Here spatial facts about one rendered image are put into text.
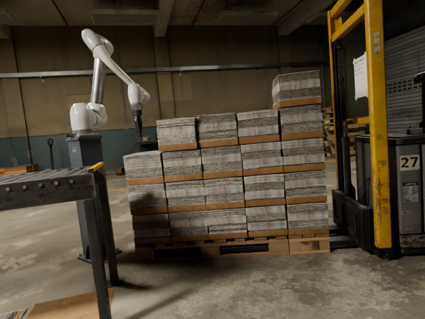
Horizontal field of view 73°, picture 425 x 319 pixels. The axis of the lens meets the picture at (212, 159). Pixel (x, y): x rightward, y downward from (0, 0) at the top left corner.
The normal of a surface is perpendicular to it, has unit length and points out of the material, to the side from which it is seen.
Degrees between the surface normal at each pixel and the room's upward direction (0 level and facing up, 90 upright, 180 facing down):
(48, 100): 90
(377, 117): 90
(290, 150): 90
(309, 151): 90
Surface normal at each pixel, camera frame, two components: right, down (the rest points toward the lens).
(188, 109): 0.25, 0.07
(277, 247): -0.09, 0.10
